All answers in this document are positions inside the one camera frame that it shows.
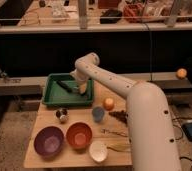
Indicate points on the purple bowl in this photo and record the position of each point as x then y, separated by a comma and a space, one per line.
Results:
49, 141

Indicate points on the black bag on shelf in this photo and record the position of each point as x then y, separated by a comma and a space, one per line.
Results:
110, 16

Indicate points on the metal fork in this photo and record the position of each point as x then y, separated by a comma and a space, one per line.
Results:
113, 132

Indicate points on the orange ball on shelf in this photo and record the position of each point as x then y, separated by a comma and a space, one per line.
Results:
181, 73

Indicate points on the small white bowl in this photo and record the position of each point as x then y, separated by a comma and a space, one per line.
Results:
98, 151

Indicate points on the red item on shelf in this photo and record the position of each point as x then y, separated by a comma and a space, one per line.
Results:
133, 12

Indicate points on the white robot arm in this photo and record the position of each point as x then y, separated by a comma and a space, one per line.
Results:
150, 128

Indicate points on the black brush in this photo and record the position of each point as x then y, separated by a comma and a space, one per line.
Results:
66, 87

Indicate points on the orange fruit on table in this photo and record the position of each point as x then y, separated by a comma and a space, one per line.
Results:
108, 104

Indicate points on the orange bowl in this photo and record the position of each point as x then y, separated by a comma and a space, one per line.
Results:
79, 135

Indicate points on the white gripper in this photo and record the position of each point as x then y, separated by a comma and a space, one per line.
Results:
81, 79

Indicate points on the green plastic tray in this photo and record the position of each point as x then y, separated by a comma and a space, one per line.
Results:
57, 96

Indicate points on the blue cup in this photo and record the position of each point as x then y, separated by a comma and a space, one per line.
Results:
98, 114

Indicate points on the bunch of dark grapes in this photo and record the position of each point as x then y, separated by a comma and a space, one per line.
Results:
119, 115

